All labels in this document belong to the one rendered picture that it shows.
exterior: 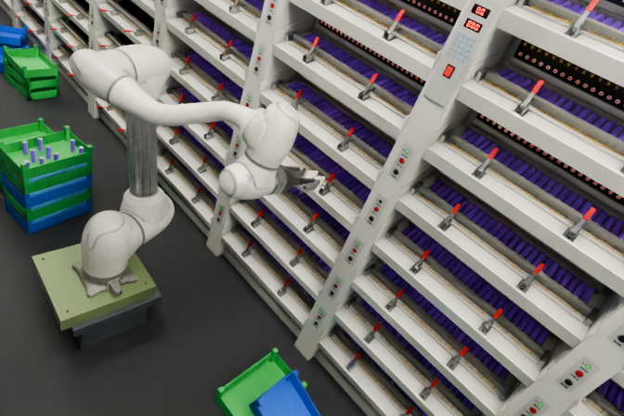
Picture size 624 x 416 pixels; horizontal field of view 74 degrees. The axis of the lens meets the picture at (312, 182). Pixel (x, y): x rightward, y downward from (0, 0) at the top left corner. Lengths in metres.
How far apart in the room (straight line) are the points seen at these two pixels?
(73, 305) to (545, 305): 1.50
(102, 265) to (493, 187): 1.30
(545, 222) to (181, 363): 1.41
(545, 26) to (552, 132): 0.25
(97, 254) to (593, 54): 1.55
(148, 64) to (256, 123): 0.50
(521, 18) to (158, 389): 1.68
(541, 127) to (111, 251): 1.38
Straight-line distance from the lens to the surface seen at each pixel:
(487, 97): 1.19
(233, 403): 1.84
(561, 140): 1.15
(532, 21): 1.15
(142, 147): 1.59
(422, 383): 1.72
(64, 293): 1.76
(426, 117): 1.25
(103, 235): 1.59
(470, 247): 1.32
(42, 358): 1.92
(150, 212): 1.70
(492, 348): 1.43
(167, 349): 1.91
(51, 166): 2.13
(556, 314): 1.33
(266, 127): 1.07
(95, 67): 1.37
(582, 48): 1.13
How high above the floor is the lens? 1.64
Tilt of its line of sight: 33 degrees down
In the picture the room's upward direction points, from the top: 21 degrees clockwise
